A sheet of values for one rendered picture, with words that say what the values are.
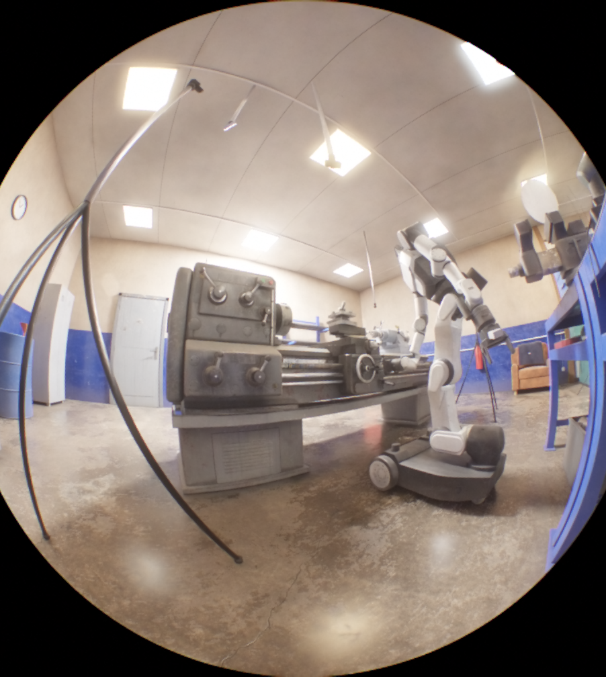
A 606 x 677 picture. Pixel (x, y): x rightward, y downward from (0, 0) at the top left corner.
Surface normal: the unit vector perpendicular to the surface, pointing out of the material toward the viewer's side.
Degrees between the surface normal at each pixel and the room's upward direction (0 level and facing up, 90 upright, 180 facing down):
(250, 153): 180
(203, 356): 90
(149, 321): 90
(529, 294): 90
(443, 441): 90
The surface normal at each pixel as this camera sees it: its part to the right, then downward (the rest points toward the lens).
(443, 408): -0.91, -0.05
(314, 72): 0.02, 0.99
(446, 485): -0.71, -0.11
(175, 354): 0.55, -0.15
